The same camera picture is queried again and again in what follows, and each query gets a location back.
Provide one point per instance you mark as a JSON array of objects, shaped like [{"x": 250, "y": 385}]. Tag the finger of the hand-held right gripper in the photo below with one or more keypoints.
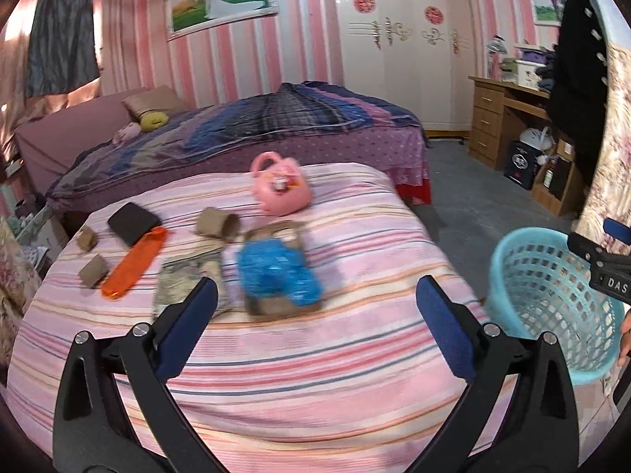
[
  {"x": 618, "y": 231},
  {"x": 586, "y": 249}
]

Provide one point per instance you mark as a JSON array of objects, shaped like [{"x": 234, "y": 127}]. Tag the dark grey window curtain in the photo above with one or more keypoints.
[{"x": 61, "y": 34}]

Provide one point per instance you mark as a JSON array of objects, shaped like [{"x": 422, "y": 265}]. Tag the pink striped tablecloth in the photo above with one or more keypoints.
[{"x": 296, "y": 389}]

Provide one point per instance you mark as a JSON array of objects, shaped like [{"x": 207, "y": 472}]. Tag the cardboard box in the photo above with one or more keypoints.
[{"x": 564, "y": 182}]

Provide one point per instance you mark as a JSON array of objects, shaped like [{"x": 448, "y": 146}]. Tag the white storage box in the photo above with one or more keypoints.
[{"x": 530, "y": 74}]

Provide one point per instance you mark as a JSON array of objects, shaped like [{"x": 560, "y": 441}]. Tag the purple bed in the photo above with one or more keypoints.
[{"x": 64, "y": 133}]

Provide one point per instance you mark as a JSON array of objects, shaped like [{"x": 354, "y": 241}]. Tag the black hanging coat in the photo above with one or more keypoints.
[{"x": 577, "y": 98}]

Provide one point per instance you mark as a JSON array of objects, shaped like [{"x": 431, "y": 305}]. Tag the person's right hand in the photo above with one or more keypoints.
[{"x": 626, "y": 340}]

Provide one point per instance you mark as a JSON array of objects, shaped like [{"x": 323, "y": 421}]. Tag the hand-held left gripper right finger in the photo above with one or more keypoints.
[{"x": 446, "y": 325}]

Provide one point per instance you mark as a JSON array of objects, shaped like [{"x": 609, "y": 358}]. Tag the black wallet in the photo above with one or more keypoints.
[{"x": 133, "y": 224}]

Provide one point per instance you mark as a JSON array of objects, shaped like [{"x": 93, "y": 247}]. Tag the framed wall photo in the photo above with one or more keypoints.
[{"x": 219, "y": 2}]

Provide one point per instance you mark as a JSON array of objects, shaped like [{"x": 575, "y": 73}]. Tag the black printed box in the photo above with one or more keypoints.
[{"x": 521, "y": 165}]

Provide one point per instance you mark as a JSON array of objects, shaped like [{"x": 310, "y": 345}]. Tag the white wardrobe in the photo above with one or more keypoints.
[{"x": 404, "y": 74}]

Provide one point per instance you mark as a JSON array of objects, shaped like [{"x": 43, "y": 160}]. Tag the floral beige curtain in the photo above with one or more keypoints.
[{"x": 19, "y": 276}]

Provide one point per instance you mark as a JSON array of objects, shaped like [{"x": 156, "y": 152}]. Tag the blue plastic bag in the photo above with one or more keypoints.
[{"x": 278, "y": 271}]

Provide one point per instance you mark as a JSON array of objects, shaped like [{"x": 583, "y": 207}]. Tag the white helmet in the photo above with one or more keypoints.
[{"x": 535, "y": 138}]

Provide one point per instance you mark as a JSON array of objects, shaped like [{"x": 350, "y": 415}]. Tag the orange plastic wrapper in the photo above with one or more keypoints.
[{"x": 133, "y": 266}]

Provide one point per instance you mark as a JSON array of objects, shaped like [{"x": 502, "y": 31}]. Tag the crushed cardboard tube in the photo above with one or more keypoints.
[{"x": 87, "y": 240}]

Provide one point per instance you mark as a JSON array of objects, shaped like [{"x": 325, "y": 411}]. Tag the purple box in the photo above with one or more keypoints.
[{"x": 535, "y": 51}]

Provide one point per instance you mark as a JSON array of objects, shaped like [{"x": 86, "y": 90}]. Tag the desk lamp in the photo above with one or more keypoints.
[{"x": 495, "y": 49}]

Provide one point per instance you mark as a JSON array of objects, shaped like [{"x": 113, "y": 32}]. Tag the pink sheer curtain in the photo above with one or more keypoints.
[{"x": 118, "y": 34}]

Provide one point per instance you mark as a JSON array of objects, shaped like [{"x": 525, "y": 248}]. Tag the teal plastic basket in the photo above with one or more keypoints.
[{"x": 542, "y": 305}]

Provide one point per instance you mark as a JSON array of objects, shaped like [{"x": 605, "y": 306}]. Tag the pink cartoon mug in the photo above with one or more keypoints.
[{"x": 281, "y": 187}]

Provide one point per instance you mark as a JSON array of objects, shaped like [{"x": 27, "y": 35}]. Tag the grey green printed packet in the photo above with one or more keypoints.
[{"x": 182, "y": 271}]

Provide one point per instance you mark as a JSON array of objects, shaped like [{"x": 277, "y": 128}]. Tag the pink plush toy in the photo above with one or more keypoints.
[{"x": 125, "y": 134}]

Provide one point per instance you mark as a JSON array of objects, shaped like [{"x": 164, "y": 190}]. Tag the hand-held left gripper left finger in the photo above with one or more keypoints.
[{"x": 190, "y": 325}]

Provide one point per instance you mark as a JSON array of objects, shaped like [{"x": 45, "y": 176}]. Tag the wooden desk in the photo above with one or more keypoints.
[{"x": 488, "y": 118}]

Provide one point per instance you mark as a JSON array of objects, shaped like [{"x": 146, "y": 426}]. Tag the brown phone case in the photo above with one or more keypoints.
[{"x": 266, "y": 310}]

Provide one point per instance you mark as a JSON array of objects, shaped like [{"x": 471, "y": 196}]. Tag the round cardboard tube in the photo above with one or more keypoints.
[{"x": 217, "y": 224}]

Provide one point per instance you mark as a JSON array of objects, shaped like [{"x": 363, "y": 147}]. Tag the brown pillow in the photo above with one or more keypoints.
[{"x": 153, "y": 101}]

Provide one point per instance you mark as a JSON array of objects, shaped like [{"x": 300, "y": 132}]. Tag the striped plaid quilt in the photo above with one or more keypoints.
[{"x": 271, "y": 128}]

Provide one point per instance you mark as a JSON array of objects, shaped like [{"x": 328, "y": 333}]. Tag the yellow plush cushion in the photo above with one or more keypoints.
[{"x": 154, "y": 121}]

